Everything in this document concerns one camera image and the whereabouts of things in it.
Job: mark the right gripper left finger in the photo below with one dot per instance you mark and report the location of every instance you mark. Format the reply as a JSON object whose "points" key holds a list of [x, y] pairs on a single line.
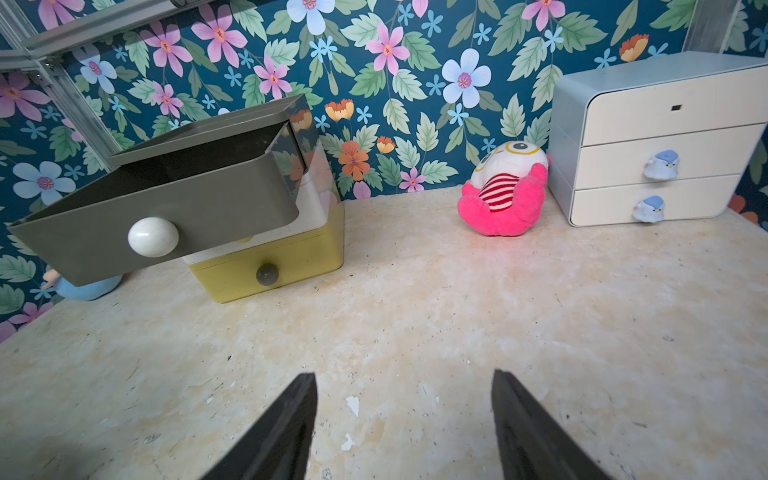
{"points": [[277, 446]]}

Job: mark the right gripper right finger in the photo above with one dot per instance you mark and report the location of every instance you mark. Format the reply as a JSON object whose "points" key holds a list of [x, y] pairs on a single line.
{"points": [[532, 445]]}

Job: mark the grey top drawer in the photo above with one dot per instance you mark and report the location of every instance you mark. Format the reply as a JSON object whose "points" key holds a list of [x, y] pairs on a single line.
{"points": [[180, 198]]}

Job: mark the three-tier colored drawer cabinet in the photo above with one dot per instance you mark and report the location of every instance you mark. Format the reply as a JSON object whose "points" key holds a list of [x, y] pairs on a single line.
{"points": [[264, 204]]}

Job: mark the white blue drawer cabinet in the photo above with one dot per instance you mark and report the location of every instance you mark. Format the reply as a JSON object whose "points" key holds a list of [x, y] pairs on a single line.
{"points": [[667, 138]]}

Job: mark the pink white plush toy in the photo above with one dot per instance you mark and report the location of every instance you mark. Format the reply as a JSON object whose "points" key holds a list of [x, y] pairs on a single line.
{"points": [[506, 191]]}

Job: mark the pink pig plush toy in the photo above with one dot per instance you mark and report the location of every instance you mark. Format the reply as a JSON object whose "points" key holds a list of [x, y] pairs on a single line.
{"points": [[53, 280]]}

